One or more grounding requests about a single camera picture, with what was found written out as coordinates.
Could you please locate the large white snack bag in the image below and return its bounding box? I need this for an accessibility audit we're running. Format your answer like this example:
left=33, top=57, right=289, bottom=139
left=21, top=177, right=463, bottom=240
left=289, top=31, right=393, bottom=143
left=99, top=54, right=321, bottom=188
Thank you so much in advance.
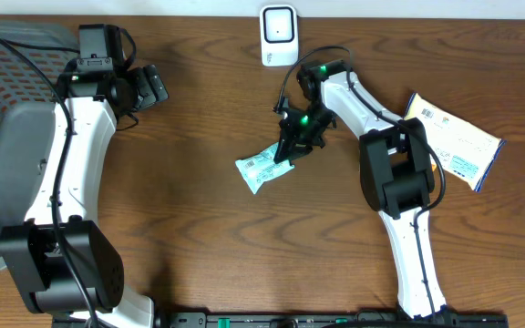
left=405, top=93, right=506, bottom=192

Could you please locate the teal wet wipes packet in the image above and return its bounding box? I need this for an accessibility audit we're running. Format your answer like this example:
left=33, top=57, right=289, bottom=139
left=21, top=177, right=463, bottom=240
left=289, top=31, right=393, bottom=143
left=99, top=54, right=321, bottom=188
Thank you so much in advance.
left=235, top=142, right=294, bottom=194

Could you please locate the white barcode scanner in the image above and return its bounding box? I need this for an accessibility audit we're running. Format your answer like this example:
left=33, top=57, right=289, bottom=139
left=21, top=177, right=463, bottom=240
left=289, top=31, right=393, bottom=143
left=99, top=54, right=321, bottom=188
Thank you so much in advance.
left=259, top=5, right=299, bottom=67

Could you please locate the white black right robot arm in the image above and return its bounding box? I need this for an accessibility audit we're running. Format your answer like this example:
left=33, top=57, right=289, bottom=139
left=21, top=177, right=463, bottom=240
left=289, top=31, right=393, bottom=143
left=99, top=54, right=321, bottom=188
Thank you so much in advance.
left=273, top=60, right=446, bottom=323

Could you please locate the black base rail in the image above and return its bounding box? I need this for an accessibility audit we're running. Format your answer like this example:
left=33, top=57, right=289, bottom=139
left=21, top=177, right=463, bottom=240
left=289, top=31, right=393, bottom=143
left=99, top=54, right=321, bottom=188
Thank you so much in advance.
left=52, top=311, right=508, bottom=328

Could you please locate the dark grey plastic basket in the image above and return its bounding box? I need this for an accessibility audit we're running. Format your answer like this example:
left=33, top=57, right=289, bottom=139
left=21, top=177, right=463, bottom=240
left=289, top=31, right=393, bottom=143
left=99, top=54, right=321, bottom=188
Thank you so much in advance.
left=0, top=21, right=78, bottom=271

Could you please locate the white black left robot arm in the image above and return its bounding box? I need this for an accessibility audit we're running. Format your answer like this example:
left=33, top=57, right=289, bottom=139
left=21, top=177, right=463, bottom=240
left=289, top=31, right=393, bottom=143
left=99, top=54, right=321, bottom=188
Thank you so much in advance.
left=0, top=65, right=169, bottom=327

